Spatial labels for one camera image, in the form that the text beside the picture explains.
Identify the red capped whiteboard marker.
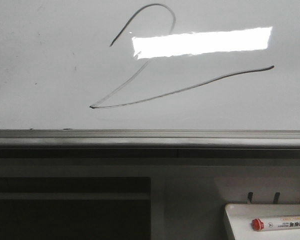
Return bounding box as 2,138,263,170
251,216,300,232

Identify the white plastic marker tray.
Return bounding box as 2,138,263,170
224,203,300,240

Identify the white whiteboard with grey frame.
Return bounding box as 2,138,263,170
0,0,300,147

